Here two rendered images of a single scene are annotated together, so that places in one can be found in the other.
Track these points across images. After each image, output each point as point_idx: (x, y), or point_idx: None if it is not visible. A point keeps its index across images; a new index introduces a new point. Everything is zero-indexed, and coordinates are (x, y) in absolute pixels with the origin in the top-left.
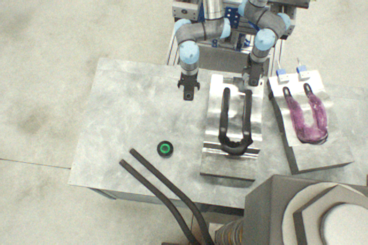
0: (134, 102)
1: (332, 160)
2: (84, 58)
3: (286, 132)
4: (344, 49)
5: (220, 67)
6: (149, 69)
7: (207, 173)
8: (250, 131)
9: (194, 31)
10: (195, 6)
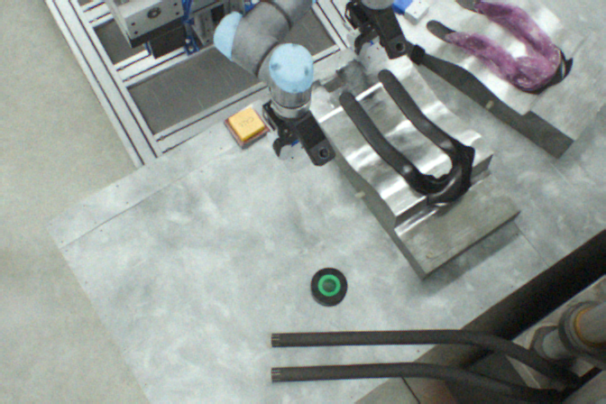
0: (193, 252)
1: (605, 84)
2: None
3: (499, 96)
4: None
5: (235, 80)
6: (165, 169)
7: (439, 265)
8: (452, 138)
9: (267, 25)
10: None
